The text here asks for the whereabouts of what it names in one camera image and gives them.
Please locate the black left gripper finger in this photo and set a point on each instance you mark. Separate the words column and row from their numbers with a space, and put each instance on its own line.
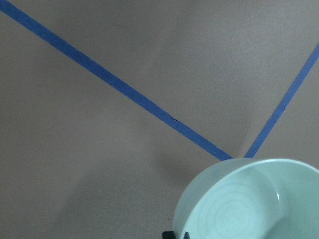
column 172, row 235

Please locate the light green ceramic bowl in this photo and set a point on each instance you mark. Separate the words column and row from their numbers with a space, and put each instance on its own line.
column 250, row 199

